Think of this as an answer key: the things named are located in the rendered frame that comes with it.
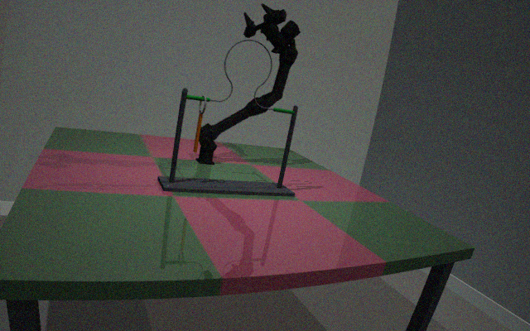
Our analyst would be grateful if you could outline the orange handle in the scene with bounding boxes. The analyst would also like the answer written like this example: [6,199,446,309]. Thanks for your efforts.
[193,95,207,152]

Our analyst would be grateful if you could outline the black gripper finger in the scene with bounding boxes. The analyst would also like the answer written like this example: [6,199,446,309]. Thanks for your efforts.
[261,3,280,20]
[244,12,254,32]

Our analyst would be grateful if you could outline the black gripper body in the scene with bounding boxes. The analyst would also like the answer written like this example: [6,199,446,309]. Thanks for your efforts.
[243,9,287,41]

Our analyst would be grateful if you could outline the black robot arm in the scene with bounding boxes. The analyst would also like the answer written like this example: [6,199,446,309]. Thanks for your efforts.
[195,21,301,165]

